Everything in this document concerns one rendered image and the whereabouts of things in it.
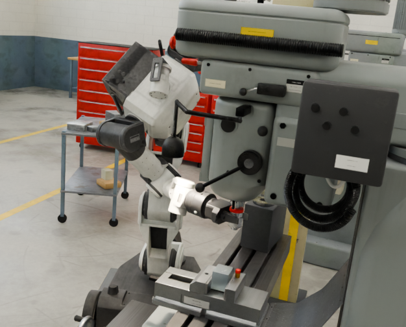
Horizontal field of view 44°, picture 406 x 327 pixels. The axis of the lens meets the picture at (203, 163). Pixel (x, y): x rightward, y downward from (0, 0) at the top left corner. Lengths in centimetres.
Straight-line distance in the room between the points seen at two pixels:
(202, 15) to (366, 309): 91
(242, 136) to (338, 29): 39
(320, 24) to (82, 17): 1116
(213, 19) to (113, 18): 1056
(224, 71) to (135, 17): 1031
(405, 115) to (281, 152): 33
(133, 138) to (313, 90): 85
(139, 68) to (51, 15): 1096
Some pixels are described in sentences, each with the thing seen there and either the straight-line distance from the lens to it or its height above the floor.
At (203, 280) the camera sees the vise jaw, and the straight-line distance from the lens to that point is 160.
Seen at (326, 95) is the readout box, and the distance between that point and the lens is 113.
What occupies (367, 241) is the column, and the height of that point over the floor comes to 131.
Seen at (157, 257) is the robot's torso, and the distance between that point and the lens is 244.
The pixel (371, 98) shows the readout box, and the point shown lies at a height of 170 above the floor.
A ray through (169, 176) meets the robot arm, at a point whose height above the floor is 124.
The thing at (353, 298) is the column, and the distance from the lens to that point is 148.
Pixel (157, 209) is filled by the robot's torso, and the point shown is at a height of 102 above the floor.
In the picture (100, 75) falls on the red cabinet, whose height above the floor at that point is 105.
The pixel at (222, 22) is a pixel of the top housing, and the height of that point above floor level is 183.
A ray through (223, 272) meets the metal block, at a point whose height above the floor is 109.
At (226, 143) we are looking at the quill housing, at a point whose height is 149.
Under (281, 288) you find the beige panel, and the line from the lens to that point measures 365.
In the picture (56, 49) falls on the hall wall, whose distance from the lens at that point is 1277.
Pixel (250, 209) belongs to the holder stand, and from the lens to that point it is 206.
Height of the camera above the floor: 182
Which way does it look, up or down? 15 degrees down
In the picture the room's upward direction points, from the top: 5 degrees clockwise
